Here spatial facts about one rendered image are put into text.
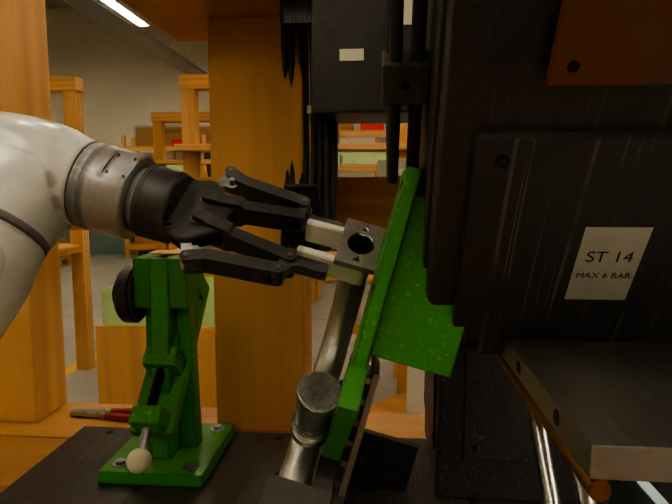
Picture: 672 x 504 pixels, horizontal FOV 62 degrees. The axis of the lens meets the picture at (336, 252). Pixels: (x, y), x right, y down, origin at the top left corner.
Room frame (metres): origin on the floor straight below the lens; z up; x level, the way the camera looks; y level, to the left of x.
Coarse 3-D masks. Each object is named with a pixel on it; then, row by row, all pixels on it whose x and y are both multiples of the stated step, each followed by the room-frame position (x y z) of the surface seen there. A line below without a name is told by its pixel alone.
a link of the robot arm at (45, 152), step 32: (0, 128) 0.55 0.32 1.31; (32, 128) 0.55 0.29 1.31; (64, 128) 0.57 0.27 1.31; (0, 160) 0.52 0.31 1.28; (32, 160) 0.53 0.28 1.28; (64, 160) 0.54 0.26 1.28; (0, 192) 0.51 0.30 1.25; (32, 192) 0.52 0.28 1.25; (64, 192) 0.54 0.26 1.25; (32, 224) 0.52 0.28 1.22; (64, 224) 0.56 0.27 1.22
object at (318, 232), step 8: (312, 224) 0.56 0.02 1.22; (320, 224) 0.56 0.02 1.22; (328, 224) 0.56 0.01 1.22; (312, 232) 0.57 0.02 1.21; (320, 232) 0.57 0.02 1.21; (328, 232) 0.56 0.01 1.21; (336, 232) 0.56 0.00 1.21; (312, 240) 0.58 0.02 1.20; (320, 240) 0.57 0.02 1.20; (328, 240) 0.57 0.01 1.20; (336, 240) 0.57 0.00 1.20; (336, 248) 0.58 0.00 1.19
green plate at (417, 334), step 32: (416, 224) 0.46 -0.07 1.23; (384, 256) 0.45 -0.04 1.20; (416, 256) 0.46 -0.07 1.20; (384, 288) 0.45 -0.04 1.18; (416, 288) 0.46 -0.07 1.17; (384, 320) 0.46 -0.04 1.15; (416, 320) 0.46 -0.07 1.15; (448, 320) 0.45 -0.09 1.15; (352, 352) 0.54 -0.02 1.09; (384, 352) 0.46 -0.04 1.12; (416, 352) 0.46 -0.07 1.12; (448, 352) 0.45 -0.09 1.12
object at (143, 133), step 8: (136, 128) 10.78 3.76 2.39; (144, 128) 10.77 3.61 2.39; (152, 128) 10.75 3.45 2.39; (168, 128) 10.73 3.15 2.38; (176, 128) 10.72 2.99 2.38; (200, 128) 10.69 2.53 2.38; (208, 128) 10.68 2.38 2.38; (136, 136) 10.78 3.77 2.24; (144, 136) 10.77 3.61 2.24; (152, 136) 10.76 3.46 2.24; (168, 136) 10.73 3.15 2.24; (176, 136) 10.72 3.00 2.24; (136, 144) 10.78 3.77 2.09; (144, 144) 10.77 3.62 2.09; (152, 144) 10.76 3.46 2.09; (168, 144) 10.73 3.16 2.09; (144, 152) 10.77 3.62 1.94; (152, 152) 10.76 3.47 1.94; (168, 152) 10.73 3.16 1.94; (176, 152) 10.72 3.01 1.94
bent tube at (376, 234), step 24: (360, 240) 0.56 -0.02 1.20; (336, 264) 0.53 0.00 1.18; (360, 264) 0.52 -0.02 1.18; (336, 288) 0.59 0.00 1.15; (360, 288) 0.57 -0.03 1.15; (336, 312) 0.60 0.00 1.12; (336, 336) 0.60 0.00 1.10; (336, 360) 0.59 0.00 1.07; (288, 456) 0.51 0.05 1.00; (312, 456) 0.51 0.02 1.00
